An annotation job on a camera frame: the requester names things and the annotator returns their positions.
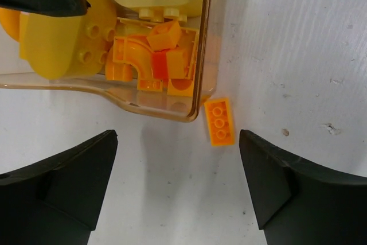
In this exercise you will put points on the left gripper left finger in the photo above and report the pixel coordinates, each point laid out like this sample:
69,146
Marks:
58,200

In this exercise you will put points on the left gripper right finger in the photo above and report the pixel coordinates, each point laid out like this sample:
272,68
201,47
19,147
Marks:
297,201

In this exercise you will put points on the yellow peacock rounded lego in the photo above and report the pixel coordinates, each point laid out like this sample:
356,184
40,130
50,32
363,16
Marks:
62,47

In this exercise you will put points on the orange curved lego piece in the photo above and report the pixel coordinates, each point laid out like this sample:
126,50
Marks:
128,55

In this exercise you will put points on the orange long lego brick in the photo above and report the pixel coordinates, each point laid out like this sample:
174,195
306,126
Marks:
220,122

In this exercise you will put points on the orange dish lego piece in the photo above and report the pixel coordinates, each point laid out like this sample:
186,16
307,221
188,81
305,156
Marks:
10,22

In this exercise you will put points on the orange transparent container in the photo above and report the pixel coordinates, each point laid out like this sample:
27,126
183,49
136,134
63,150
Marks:
192,67

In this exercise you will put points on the small orange lego brick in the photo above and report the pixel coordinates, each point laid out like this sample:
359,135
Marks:
164,36

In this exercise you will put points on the small orange lego stud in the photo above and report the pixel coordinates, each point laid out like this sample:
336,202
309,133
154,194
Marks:
159,65

